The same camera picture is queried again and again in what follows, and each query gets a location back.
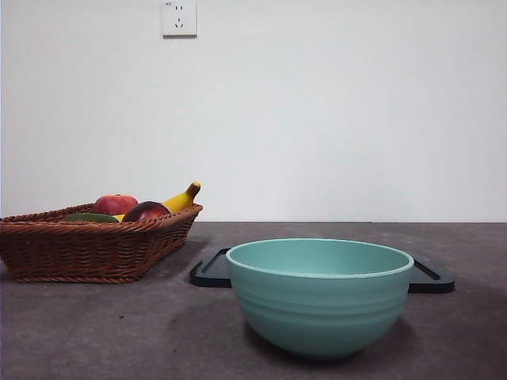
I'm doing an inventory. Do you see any white wall socket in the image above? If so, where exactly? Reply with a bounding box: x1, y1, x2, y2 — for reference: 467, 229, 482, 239
162, 0, 198, 40

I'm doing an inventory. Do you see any brown wicker basket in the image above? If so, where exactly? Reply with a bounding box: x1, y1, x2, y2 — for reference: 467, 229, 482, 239
0, 203, 204, 285

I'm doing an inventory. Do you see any red apple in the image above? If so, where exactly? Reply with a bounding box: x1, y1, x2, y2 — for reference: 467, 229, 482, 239
93, 193, 139, 217

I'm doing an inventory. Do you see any teal ribbed bowl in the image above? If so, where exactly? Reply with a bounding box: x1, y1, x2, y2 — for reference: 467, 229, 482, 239
225, 237, 415, 361

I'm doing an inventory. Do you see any dark red mango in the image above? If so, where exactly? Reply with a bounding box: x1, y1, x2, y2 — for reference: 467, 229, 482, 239
121, 200, 172, 224

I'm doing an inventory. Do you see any black rectangular tray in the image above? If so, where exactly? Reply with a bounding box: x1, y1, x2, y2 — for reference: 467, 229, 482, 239
189, 248, 456, 295

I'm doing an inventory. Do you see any yellow banana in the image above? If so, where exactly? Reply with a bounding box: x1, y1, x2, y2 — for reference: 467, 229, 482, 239
112, 181, 202, 223

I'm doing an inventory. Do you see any green avocado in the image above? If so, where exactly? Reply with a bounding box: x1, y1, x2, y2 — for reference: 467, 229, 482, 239
63, 212, 120, 224

